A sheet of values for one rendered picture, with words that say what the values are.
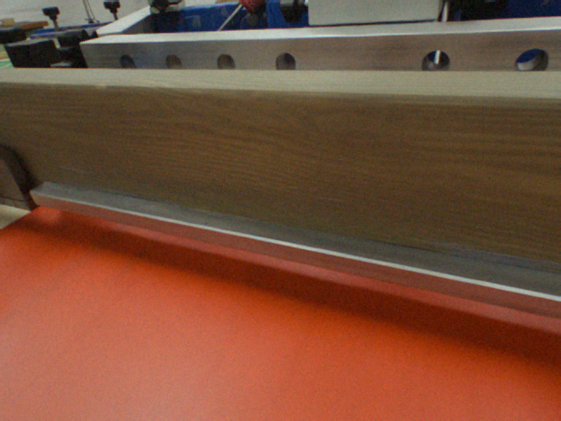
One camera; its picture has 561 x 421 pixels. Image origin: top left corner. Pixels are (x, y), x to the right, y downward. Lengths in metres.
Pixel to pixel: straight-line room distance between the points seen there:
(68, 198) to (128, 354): 0.10
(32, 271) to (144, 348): 0.11
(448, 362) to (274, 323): 0.08
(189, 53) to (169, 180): 0.26
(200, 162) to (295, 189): 0.05
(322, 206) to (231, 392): 0.09
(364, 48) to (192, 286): 0.25
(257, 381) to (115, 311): 0.09
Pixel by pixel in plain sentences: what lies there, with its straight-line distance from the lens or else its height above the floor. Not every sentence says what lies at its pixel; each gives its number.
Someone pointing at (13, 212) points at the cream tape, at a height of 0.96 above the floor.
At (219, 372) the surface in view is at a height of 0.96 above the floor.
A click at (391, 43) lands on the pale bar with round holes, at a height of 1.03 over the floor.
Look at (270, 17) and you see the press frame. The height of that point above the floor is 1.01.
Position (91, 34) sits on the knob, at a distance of 0.59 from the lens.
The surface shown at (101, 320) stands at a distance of 0.22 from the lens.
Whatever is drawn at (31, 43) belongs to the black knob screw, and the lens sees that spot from 0.42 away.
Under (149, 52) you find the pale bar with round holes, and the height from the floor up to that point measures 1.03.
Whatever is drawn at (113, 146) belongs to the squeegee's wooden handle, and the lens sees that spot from 0.22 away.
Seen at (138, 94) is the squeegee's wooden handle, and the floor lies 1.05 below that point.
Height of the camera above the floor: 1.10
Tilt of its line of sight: 33 degrees down
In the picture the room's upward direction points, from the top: 6 degrees counter-clockwise
